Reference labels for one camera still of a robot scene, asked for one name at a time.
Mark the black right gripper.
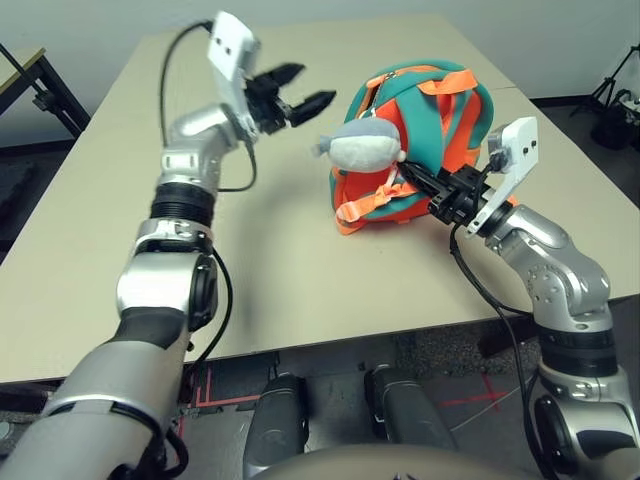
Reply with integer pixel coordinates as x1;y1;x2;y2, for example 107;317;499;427
402;160;494;226

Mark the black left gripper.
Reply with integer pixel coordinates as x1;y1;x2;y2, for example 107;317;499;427
242;62;337;136

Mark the orange and teal backpack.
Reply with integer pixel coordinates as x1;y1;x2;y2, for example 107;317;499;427
329;60;519;236

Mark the grey white plush toy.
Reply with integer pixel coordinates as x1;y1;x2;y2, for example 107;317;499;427
309;118;407;174

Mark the black waste bin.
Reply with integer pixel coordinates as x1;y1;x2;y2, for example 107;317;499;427
592;89;640;149

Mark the black tripod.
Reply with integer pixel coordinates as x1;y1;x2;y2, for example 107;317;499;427
572;44;640;116

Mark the red cross floor tape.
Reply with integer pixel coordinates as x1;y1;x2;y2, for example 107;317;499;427
442;377;509;414

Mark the grey robot right leg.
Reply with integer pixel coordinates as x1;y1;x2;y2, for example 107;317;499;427
364;367;456;451

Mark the grey robot leg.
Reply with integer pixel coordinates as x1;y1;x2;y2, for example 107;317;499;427
242;372;309;469
364;367;456;451

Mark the grey robot left leg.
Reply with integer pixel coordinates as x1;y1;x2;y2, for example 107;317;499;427
242;372;309;469

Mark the thin black pole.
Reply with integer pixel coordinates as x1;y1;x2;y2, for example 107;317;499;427
0;42;29;76

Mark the grey robot torso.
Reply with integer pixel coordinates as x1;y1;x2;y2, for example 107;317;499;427
244;443;546;480

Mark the red angled floor tape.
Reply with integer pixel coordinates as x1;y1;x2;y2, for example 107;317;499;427
174;367;261;459

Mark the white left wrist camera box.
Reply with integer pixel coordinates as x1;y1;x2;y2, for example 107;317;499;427
206;12;262;144

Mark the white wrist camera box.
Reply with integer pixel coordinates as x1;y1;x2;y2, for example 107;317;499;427
206;12;262;144
464;116;541;236

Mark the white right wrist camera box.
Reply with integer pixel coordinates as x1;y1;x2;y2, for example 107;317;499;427
464;116;541;236

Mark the thin white floor cable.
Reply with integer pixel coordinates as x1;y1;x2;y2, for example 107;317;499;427
449;374;536;432

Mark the beige side table black frame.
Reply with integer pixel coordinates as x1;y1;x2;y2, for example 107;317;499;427
0;47;94;136

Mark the black table frame beam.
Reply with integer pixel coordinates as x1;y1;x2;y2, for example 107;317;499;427
0;382;56;411

